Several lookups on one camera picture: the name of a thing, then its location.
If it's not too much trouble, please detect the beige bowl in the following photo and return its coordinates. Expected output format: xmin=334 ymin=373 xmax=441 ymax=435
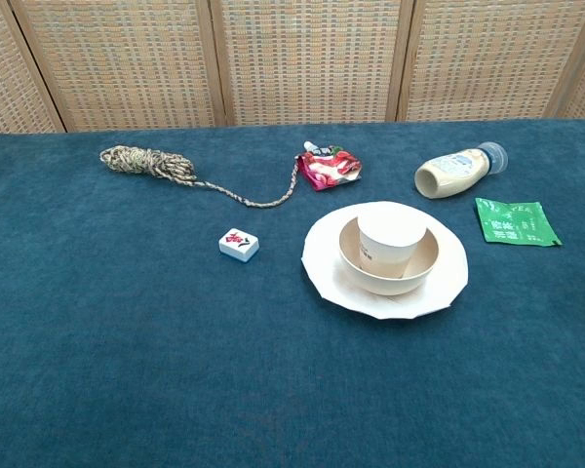
xmin=338 ymin=214 xmax=441 ymax=296

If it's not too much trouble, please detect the green tea sachet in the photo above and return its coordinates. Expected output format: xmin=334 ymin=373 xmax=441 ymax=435
xmin=474 ymin=197 xmax=564 ymax=248

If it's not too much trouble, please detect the cream squeeze bottle clear cap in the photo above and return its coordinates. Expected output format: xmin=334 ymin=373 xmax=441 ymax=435
xmin=413 ymin=140 xmax=511 ymax=200

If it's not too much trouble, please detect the red spouted drink pouch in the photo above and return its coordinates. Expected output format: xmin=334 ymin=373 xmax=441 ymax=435
xmin=295 ymin=140 xmax=363 ymax=193

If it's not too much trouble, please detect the white mahjong tile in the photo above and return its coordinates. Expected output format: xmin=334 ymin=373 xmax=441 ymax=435
xmin=217 ymin=227 xmax=261 ymax=264

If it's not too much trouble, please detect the white paper plate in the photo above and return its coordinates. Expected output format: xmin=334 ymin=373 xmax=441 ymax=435
xmin=300 ymin=200 xmax=470 ymax=322

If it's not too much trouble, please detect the dark blue table cloth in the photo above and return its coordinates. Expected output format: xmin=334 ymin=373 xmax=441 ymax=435
xmin=0 ymin=116 xmax=585 ymax=468

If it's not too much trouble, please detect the braided beige rope bundle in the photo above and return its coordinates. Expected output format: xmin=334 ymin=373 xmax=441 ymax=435
xmin=99 ymin=144 xmax=301 ymax=209

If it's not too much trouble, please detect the white paper cup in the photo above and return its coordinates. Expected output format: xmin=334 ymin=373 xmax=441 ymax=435
xmin=357 ymin=202 xmax=428 ymax=280

